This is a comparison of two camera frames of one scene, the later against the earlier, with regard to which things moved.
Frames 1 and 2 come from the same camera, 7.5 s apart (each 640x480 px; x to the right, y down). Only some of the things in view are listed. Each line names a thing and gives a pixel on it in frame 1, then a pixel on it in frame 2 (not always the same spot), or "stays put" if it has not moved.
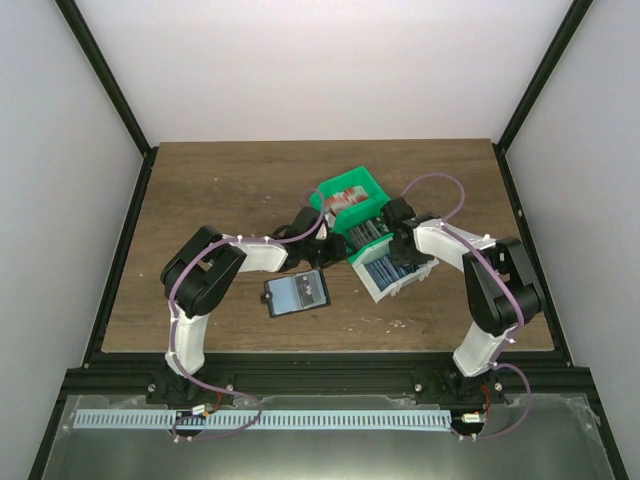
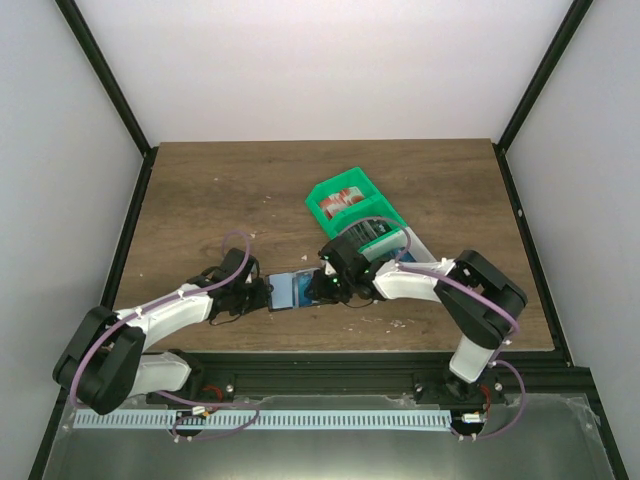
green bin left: (356, 212) stays put
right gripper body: (407, 256) -> (332, 292)
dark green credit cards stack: (367, 232) stays put
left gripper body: (322, 256) -> (246, 302)
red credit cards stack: (348, 196) stays put
